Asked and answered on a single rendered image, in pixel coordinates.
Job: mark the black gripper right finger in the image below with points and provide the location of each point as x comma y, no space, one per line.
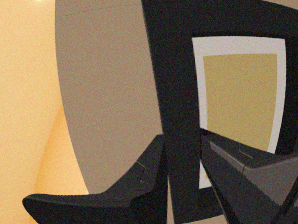
252,186

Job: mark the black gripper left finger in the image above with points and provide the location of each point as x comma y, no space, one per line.
139,197

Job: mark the black picture frame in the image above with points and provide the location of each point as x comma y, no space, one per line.
230,67

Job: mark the tan flat board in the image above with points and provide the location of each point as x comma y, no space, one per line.
107,86

